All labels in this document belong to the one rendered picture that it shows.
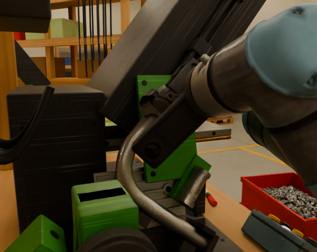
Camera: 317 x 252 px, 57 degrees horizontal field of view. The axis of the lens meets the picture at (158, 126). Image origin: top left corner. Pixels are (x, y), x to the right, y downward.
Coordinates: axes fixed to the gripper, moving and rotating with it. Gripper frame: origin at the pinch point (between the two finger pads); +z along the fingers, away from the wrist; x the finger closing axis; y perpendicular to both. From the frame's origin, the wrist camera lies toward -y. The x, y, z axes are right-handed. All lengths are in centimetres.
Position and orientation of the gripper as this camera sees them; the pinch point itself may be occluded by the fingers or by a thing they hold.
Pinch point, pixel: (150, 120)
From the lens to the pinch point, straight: 54.1
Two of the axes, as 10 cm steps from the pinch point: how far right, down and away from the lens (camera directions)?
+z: -3.6, 1.1, 9.3
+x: -7.3, -6.5, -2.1
